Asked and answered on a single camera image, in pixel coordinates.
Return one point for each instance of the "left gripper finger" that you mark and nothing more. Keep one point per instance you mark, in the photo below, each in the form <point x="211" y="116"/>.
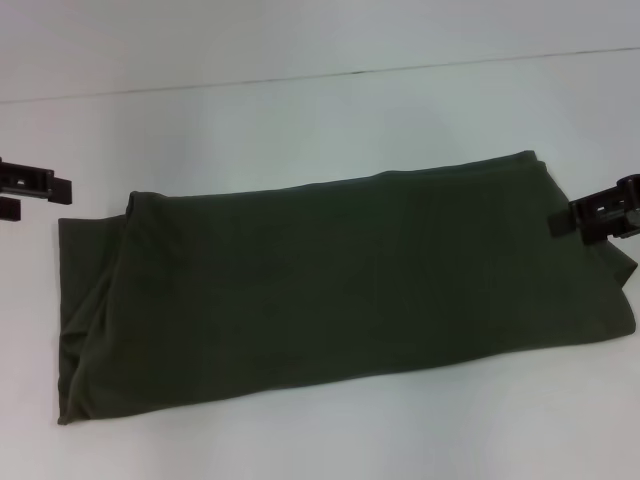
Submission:
<point x="10" y="210"/>
<point x="35" y="181"/>

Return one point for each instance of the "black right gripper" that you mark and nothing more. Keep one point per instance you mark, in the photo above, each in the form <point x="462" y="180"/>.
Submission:
<point x="631" y="200"/>

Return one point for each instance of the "dark green FREE T-shirt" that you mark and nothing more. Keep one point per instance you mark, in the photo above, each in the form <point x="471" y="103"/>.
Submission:
<point x="325" y="275"/>

